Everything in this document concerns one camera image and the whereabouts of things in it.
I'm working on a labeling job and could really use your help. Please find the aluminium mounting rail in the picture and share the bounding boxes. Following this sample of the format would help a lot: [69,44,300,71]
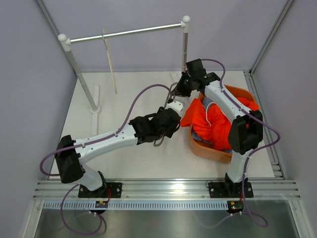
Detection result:
[32,179,301,200]

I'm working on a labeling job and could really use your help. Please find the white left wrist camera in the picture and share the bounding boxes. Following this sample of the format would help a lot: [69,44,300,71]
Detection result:
[166,100,184,114]

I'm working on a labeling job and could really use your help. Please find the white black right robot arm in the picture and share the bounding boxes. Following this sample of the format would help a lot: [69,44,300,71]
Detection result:
[172,59,263,198]

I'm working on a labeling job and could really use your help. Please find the grey hanger with metal hook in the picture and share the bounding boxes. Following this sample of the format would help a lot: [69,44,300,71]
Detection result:
[153,82,185,147]

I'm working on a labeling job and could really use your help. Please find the silver clothes rack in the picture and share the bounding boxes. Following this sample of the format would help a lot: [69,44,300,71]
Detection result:
[57,15,191,115]

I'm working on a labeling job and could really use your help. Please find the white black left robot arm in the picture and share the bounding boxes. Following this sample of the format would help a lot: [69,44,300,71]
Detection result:
[54,107,181,198]

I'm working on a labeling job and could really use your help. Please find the orange shorts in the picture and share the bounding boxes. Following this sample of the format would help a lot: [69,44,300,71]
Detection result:
[180,96,260,151]

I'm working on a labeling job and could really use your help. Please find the light blue shorts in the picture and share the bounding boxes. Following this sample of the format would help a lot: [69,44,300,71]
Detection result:
[192,98,232,152]

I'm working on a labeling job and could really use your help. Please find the white slotted cable duct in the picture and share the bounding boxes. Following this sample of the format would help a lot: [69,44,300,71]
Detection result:
[43,200,228,211]

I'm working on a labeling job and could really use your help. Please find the orange plastic basket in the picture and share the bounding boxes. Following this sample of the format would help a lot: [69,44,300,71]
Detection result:
[189,85,256,164]

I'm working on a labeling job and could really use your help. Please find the white plastic hanger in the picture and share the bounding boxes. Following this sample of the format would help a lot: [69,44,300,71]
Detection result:
[102,29,117,94]

